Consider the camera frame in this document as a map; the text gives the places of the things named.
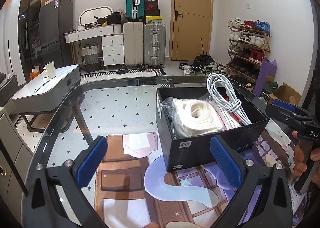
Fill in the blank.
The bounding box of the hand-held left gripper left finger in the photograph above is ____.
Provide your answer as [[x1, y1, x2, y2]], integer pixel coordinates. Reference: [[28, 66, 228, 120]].
[[26, 135, 109, 228]]

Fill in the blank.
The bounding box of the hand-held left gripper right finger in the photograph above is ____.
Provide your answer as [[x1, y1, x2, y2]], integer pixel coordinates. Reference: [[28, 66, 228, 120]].
[[209, 135, 294, 228]]

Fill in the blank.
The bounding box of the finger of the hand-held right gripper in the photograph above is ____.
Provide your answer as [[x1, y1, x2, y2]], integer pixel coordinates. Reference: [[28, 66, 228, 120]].
[[272, 99, 316, 119], [265, 104, 308, 131]]

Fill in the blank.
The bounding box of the black cardboard box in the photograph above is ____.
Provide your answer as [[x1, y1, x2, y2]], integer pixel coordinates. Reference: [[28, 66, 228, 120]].
[[155, 86, 270, 172]]

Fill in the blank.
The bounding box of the red-edged white packet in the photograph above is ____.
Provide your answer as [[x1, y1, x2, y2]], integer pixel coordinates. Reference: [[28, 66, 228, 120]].
[[217, 96, 244, 131]]

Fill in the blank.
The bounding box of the bagged white rope bundle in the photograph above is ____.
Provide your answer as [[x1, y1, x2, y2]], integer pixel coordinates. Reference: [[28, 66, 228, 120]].
[[172, 98, 224, 138]]

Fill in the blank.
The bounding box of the white power cable coil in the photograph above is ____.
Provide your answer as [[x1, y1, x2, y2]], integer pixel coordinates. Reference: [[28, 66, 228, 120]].
[[206, 73, 252, 126]]

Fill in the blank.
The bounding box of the clear printed plastic bag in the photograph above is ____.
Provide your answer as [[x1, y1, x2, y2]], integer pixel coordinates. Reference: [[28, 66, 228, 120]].
[[160, 95, 180, 123]]

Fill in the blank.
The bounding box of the person's right hand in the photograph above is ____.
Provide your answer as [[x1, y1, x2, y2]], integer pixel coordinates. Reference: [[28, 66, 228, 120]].
[[291, 130, 308, 178]]

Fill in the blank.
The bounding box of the open cardboard box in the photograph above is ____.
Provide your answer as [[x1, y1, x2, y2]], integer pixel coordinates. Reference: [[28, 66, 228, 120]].
[[267, 82, 302, 106]]

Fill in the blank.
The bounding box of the printed cartoon desk mat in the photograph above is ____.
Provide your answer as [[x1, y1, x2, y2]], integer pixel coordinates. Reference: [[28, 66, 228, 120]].
[[94, 128, 308, 228]]

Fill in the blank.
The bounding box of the wooden shoe rack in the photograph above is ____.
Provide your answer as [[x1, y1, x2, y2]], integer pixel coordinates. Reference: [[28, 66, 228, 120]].
[[227, 25, 272, 86]]

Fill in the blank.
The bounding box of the black white patterned rug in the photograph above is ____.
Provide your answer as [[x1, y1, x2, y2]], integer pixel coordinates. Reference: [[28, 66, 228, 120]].
[[14, 68, 175, 143]]

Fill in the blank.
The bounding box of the grey side cabinet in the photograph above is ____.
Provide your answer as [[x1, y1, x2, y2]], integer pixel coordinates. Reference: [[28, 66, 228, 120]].
[[0, 106, 34, 193]]

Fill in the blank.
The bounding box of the grey white coffee table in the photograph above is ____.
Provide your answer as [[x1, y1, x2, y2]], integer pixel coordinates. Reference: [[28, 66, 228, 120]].
[[11, 65, 82, 132]]

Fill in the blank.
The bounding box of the white thin stick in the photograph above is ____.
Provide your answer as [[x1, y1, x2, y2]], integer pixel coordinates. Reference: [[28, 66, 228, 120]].
[[34, 80, 50, 93]]

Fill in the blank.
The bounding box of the pile of shoes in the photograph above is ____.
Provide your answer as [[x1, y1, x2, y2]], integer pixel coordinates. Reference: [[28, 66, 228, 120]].
[[179, 60, 229, 76]]

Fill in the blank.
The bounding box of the black umbrella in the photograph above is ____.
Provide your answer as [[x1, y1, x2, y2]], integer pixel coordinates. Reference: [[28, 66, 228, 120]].
[[195, 38, 214, 64]]

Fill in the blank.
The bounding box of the white cup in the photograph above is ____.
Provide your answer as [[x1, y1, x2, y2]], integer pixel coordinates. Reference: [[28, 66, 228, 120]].
[[45, 61, 56, 79]]

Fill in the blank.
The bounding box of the woven laundry basket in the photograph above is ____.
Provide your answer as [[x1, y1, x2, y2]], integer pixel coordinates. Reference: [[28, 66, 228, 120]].
[[80, 42, 102, 72]]

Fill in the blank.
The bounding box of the white dressing table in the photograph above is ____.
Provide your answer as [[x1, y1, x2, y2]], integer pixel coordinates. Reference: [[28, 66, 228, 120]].
[[64, 25, 125, 67]]

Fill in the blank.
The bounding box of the wooden door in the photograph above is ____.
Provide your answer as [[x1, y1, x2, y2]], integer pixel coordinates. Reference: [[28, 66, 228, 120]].
[[169, 0, 213, 61]]

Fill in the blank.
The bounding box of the grey sofa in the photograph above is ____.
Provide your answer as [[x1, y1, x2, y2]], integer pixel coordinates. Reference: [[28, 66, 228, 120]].
[[0, 71, 19, 107]]

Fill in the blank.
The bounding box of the beige suitcase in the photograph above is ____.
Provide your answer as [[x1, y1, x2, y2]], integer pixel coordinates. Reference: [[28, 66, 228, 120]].
[[123, 21, 144, 66]]

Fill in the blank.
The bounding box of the silver suitcase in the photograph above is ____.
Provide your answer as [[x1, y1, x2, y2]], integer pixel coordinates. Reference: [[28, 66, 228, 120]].
[[143, 23, 167, 68]]

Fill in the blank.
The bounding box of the dark grey refrigerator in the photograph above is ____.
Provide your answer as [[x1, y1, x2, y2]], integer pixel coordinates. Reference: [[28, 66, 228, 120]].
[[39, 0, 74, 67]]

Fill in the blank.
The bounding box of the oval white mirror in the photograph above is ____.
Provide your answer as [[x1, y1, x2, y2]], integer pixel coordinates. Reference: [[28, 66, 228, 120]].
[[79, 6, 113, 27]]

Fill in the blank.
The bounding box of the tall dark glass cabinet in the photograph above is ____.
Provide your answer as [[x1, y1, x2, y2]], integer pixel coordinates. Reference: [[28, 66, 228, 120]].
[[18, 0, 59, 68]]

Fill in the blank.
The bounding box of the black shoe box red logo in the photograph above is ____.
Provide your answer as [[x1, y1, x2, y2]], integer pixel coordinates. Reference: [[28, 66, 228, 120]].
[[144, 4, 160, 17]]

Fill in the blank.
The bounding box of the teal suitcase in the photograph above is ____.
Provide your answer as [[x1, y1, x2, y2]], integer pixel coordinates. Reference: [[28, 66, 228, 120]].
[[125, 0, 145, 22]]

